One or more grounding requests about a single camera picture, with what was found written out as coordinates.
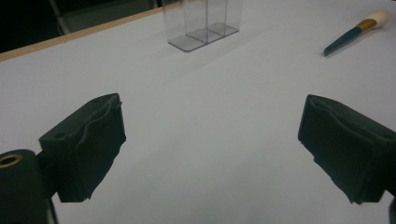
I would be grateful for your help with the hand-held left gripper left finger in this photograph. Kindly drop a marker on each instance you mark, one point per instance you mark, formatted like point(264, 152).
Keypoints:
point(84, 146)

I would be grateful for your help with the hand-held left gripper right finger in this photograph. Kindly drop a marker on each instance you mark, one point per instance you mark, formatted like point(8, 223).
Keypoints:
point(345, 149)

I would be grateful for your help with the clear plastic compartment organizer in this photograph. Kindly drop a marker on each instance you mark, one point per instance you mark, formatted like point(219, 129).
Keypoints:
point(204, 25)

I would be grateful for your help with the metal stand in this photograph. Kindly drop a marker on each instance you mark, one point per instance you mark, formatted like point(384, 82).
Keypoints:
point(59, 15)

